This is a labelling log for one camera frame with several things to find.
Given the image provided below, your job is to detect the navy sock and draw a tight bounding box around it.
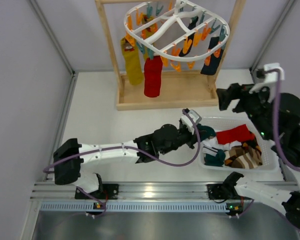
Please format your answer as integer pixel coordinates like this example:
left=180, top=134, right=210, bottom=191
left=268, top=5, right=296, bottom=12
left=200, top=36, right=224, bottom=76
left=178, top=16, right=199, bottom=57

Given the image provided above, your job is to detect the navy sock on right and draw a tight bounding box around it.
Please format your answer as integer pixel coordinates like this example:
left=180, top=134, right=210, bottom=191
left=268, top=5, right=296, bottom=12
left=200, top=36, right=224, bottom=76

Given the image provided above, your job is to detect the white plastic basket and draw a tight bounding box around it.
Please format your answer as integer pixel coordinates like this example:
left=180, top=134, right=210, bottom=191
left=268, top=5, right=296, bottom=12
left=198, top=117, right=279, bottom=173

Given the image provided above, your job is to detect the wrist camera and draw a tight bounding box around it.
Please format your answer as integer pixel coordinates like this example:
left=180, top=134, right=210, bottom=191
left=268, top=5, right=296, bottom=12
left=249, top=62, right=285, bottom=94
left=180, top=108, right=202, bottom=134

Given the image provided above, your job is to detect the mustard yellow plain sock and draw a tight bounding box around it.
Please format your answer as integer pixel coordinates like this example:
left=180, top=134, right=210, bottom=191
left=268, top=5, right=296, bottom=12
left=141, top=14, right=158, bottom=61

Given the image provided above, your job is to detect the slotted cable duct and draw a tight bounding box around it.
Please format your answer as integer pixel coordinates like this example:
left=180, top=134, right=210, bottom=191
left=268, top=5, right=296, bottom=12
left=40, top=201, right=241, bottom=213

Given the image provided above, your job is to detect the mustard yellow bear sock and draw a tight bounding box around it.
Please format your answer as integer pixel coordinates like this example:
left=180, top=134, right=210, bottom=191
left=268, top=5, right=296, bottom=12
left=120, top=37, right=144, bottom=86

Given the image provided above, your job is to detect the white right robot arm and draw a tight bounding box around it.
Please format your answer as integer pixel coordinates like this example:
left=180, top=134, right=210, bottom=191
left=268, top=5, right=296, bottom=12
left=216, top=83, right=300, bottom=230

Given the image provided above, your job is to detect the navy sock in middle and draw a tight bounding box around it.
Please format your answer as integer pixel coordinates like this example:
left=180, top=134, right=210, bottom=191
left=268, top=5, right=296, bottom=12
left=178, top=16, right=199, bottom=57

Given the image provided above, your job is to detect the teal green sock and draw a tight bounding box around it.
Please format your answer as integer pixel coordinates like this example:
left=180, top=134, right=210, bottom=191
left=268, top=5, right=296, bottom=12
left=197, top=123, right=216, bottom=142

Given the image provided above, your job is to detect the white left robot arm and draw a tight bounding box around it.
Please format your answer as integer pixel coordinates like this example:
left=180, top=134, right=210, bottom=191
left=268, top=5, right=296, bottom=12
left=53, top=120, right=201, bottom=194

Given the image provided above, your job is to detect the teal sock in basket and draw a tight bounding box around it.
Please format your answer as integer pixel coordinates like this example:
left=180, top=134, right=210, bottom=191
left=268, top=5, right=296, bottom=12
left=204, top=149, right=226, bottom=167

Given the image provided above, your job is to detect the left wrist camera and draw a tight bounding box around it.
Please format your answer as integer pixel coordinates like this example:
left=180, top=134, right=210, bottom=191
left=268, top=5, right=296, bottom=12
left=180, top=108, right=202, bottom=134

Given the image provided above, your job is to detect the white round clip hanger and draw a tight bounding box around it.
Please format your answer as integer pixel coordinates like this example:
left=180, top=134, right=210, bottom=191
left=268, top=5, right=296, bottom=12
left=123, top=0, right=230, bottom=72

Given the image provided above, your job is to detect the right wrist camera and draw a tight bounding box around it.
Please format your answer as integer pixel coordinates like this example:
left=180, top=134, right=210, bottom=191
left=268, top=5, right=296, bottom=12
left=249, top=62, right=285, bottom=94

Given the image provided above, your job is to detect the red sock in basket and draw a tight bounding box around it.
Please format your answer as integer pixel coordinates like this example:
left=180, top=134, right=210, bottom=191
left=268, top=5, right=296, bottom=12
left=216, top=124, right=255, bottom=145

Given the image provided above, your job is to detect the red sock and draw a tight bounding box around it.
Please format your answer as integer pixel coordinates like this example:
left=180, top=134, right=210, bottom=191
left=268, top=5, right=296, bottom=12
left=216, top=124, right=255, bottom=145
left=143, top=56, right=163, bottom=98

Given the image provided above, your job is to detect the brown striped sock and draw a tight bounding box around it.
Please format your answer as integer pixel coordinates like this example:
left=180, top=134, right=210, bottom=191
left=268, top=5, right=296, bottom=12
left=224, top=138, right=263, bottom=170

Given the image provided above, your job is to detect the wooden hanger stand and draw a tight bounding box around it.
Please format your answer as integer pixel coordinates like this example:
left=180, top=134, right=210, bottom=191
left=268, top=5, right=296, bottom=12
left=95, top=0, right=245, bottom=111

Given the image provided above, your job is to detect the aluminium mounting rail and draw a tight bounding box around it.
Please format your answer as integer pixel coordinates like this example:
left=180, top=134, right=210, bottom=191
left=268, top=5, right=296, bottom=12
left=29, top=181, right=300, bottom=201

